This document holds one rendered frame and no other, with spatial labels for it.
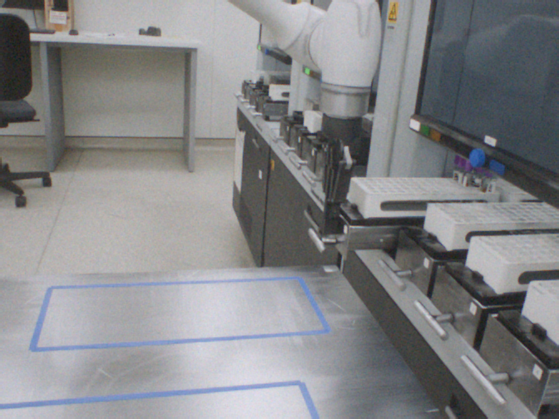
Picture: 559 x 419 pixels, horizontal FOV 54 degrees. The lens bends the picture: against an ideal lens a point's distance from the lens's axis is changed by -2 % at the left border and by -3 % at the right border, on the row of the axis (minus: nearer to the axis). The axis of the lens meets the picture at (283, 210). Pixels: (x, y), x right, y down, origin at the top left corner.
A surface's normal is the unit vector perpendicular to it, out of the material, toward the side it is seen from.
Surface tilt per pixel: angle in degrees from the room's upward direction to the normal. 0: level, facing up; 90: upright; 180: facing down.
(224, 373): 0
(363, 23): 81
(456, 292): 90
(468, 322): 90
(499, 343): 90
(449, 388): 90
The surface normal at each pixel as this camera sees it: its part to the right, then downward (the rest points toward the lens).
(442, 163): 0.23, 0.36
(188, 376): 0.07, -0.93
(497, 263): -0.97, 0.01
